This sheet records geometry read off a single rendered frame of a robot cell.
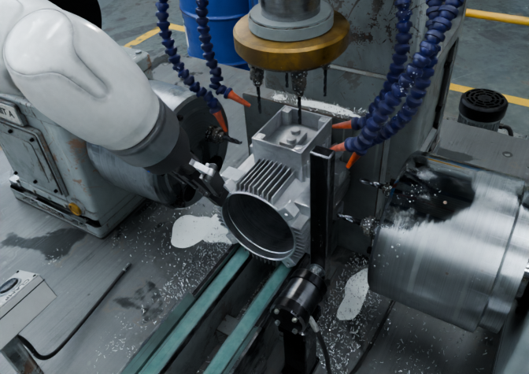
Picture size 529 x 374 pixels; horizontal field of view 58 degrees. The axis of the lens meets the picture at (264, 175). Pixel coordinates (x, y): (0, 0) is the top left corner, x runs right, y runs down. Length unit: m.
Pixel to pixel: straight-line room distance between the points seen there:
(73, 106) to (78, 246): 0.76
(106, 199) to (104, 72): 0.71
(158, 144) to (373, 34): 0.50
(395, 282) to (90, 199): 0.70
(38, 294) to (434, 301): 0.59
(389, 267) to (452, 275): 0.09
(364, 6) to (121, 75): 0.54
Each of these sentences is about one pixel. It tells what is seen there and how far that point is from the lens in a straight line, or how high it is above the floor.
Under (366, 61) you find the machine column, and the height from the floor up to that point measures 1.20.
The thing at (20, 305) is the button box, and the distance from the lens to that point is 0.80.
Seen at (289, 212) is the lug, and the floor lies 1.08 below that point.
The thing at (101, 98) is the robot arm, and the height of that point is 1.40.
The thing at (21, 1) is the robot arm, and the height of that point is 1.45.
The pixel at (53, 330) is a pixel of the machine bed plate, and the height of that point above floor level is 0.80.
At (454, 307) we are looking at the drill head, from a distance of 0.74.
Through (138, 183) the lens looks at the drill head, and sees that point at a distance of 0.96.
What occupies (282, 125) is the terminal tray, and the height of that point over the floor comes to 1.11.
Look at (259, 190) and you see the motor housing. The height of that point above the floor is 1.11.
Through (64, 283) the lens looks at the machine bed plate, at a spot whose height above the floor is 0.80.
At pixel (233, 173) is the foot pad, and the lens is 0.87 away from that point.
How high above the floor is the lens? 1.63
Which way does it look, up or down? 40 degrees down
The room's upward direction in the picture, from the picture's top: 5 degrees counter-clockwise
